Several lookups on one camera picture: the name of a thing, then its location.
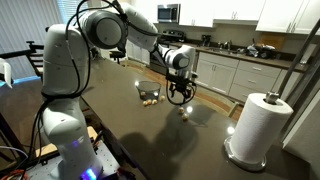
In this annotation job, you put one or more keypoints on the white base cabinet door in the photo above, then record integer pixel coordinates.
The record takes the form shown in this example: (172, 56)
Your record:
(205, 71)
(222, 78)

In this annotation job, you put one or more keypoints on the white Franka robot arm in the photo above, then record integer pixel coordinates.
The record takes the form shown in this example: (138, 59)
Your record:
(63, 53)

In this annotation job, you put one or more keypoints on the pile of dark kitchenware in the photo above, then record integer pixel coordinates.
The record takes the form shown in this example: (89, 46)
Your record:
(263, 51)

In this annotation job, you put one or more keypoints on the white plastic object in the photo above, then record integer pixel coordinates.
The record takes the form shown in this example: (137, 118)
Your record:
(5, 71)

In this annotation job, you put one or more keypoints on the white vertical window blinds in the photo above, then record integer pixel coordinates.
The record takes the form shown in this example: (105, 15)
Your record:
(23, 33)

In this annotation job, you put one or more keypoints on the brown cutting board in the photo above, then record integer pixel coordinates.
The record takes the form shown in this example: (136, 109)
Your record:
(273, 40)

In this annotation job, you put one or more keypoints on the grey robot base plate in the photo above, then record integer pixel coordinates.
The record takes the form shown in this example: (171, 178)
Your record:
(106, 160)

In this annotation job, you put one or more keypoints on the white wall cabinet door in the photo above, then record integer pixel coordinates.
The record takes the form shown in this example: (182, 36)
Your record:
(196, 13)
(311, 18)
(278, 15)

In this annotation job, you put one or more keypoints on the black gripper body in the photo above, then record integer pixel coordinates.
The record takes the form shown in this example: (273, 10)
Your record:
(180, 86)

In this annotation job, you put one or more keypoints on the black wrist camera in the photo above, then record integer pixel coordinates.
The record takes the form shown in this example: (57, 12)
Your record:
(170, 78)

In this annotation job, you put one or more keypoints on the blue flat object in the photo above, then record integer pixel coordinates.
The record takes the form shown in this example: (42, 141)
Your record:
(23, 80)

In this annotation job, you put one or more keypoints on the metal paper towel holder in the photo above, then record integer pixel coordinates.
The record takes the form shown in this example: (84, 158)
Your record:
(243, 164)

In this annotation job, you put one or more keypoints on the small golden brown ball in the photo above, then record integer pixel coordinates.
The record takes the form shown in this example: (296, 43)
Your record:
(185, 116)
(181, 109)
(149, 101)
(154, 101)
(143, 94)
(145, 103)
(162, 98)

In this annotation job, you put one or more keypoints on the white paper towel roll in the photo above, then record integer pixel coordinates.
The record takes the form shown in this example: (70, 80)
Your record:
(258, 130)

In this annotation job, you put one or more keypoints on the black kitchen stove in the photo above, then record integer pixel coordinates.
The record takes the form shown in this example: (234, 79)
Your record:
(173, 35)

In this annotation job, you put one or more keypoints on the stainless microwave oven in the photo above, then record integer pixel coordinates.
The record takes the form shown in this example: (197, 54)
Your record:
(168, 13)

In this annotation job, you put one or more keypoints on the grey metal stand pole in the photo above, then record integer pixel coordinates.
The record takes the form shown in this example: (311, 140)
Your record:
(300, 56)

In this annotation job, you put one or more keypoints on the black slatted chair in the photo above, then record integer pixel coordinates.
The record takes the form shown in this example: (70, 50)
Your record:
(33, 56)

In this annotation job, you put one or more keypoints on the dark kitchen countertop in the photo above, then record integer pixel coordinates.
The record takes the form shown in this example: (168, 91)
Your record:
(266, 63)

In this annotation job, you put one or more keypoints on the black stool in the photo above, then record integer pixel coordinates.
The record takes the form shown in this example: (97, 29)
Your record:
(116, 53)

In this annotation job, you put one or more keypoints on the tan wooden chair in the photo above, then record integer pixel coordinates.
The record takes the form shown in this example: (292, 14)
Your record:
(216, 96)

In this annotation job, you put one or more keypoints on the white base cabinet unit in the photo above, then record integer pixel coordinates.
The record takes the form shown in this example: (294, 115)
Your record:
(136, 51)

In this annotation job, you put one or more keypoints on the black coffee maker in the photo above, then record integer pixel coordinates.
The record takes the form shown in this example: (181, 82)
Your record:
(206, 40)

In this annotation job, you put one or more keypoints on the metal sink faucet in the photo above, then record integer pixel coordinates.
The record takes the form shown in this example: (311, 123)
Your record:
(228, 45)

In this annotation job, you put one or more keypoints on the white cabinet drawer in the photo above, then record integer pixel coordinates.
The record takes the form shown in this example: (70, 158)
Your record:
(258, 69)
(243, 91)
(251, 81)

